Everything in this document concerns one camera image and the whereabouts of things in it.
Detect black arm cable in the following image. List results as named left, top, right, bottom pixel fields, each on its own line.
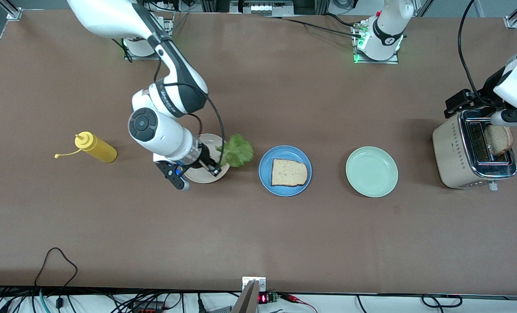
left=458, top=0, right=494, bottom=107
left=153, top=52, right=225, bottom=168

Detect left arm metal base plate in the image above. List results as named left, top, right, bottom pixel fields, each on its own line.
left=353, top=22, right=399, bottom=65

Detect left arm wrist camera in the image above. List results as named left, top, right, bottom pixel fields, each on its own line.
left=491, top=109, right=517, bottom=127

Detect blue round plate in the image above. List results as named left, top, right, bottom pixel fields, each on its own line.
left=258, top=145, right=312, bottom=197

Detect red clip wire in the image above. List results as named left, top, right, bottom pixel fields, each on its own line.
left=280, top=293, right=319, bottom=313

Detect grey electronics box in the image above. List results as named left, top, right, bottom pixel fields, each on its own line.
left=230, top=0, right=295, bottom=16

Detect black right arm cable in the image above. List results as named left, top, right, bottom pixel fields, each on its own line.
left=153, top=52, right=225, bottom=168

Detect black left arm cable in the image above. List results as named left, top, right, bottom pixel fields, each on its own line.
left=458, top=0, right=494, bottom=107

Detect beige round plate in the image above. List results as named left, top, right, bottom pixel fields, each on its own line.
left=184, top=133, right=231, bottom=184

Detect aluminium frame corner bracket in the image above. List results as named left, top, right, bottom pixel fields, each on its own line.
left=504, top=0, right=517, bottom=30
left=0, top=0, right=23, bottom=20

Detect green lettuce leaf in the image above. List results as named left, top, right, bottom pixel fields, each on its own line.
left=216, top=134, right=255, bottom=168

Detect black table cable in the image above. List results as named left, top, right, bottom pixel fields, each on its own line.
left=324, top=12, right=363, bottom=29
left=263, top=16, right=363, bottom=39

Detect yellow mustard squeeze bottle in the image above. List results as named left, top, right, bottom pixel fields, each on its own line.
left=54, top=132, right=118, bottom=164

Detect looped black cable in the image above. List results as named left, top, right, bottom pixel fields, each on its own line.
left=421, top=294, right=463, bottom=308

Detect silver camera mount bracket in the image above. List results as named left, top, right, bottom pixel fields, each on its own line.
left=232, top=277, right=267, bottom=313

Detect black cable with ferrite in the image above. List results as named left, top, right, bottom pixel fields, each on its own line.
left=35, top=247, right=78, bottom=310

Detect pale green round plate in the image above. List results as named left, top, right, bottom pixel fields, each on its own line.
left=345, top=147, right=399, bottom=198

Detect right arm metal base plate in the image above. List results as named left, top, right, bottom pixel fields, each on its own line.
left=124, top=17, right=172, bottom=60

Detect toasted bread slice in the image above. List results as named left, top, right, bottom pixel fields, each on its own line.
left=271, top=158, right=308, bottom=187
left=484, top=125, right=514, bottom=156

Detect cream and chrome toaster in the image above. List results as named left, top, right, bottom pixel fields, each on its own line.
left=432, top=109, right=517, bottom=192

